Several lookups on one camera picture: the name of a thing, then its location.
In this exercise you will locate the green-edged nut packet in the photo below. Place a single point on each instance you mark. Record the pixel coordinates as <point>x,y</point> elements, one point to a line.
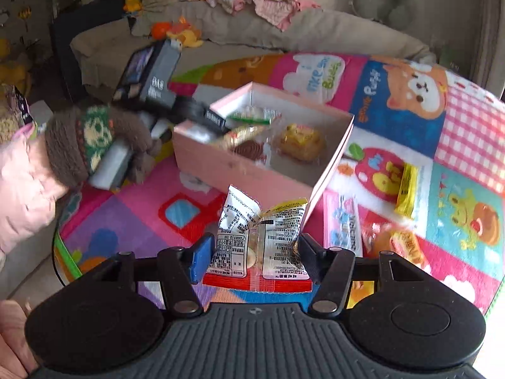
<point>252,117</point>

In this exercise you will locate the clear grain packet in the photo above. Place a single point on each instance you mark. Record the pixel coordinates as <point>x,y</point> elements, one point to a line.
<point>236,136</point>

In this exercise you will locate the large yellow plush toy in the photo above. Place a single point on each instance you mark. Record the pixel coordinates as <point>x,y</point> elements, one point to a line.
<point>8,67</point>

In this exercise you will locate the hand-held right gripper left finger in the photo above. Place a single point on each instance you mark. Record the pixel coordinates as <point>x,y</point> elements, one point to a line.
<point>201,258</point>

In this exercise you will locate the beige blanket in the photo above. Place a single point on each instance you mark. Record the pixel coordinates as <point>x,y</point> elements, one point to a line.
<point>158,12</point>

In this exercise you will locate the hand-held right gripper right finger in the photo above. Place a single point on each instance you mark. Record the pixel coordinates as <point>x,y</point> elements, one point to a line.
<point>309,252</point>

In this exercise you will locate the grey neck pillow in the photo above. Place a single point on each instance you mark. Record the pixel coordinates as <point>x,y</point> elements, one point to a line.
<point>402,8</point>

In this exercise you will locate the yellow snack bar packet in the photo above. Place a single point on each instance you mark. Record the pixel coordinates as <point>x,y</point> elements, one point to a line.
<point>406,193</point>

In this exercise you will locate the person's left hand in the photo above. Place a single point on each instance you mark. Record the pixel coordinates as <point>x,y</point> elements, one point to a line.
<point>90,138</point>

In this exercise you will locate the pink floral clothes pile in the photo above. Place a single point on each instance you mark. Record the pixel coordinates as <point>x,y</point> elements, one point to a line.
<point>276,8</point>

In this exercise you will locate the pink jelly cup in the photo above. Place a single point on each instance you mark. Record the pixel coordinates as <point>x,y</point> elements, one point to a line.
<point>341,225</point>

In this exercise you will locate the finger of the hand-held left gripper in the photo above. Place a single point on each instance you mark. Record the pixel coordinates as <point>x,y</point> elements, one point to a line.
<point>215,120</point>

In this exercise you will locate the pink cardboard box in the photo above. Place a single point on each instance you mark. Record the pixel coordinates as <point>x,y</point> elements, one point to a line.
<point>236,173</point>

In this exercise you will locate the large bread packet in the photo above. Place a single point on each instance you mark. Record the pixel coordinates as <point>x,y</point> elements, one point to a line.
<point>302,142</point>

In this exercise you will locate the white red nut packet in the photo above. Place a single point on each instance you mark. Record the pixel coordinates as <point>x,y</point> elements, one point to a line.
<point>276,241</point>

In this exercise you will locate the chocolate lollipop blister pack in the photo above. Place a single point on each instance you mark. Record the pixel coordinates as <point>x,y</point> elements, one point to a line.
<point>250,150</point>

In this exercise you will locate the small filled bread packet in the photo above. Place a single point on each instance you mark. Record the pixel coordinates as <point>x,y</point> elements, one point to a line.
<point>402,243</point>

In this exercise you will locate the person's pink clothing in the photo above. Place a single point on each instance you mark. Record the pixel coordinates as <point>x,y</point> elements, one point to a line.
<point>12,343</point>

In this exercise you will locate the orange plush toy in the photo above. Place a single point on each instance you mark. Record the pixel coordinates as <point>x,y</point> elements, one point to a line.
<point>187,33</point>

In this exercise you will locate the colourful cartoon play mat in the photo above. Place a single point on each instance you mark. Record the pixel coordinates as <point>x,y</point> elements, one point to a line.
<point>465,138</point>

